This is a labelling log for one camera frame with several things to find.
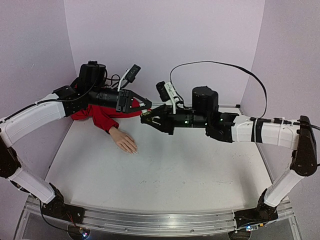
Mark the aluminium front rail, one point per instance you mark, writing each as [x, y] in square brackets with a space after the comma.
[37, 223]

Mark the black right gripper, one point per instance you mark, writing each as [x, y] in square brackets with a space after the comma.
[169, 122]

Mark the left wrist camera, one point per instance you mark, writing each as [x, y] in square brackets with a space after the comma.
[129, 76]

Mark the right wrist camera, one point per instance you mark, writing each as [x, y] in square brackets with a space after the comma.
[169, 95]

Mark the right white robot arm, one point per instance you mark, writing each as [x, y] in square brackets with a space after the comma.
[296, 135]

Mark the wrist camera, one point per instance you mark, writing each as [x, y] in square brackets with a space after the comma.
[169, 95]
[129, 76]

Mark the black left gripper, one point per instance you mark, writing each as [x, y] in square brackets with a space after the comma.
[123, 107]

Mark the mannequin hand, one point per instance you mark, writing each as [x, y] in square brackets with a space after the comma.
[123, 140]

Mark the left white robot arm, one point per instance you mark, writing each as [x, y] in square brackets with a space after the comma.
[87, 89]

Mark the red cloth garment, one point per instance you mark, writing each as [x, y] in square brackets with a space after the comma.
[102, 117]

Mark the yellow nail polish bottle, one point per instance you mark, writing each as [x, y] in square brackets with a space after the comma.
[145, 114]

